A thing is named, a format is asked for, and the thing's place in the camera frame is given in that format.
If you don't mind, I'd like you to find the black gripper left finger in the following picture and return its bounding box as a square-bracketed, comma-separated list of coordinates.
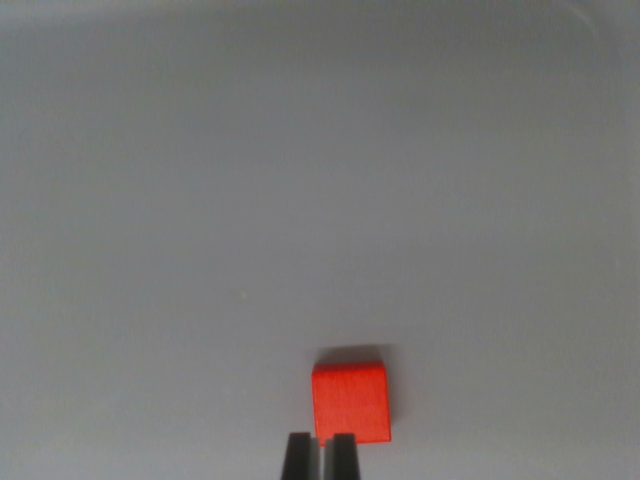
[281, 432, 321, 480]

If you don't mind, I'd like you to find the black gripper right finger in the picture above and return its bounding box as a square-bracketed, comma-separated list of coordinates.
[325, 432, 363, 480]

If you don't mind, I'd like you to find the red cube block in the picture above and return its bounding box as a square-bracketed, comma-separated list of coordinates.
[311, 360, 393, 447]

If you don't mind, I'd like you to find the grey plastic bin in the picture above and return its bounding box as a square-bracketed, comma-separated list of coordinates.
[0, 0, 640, 480]

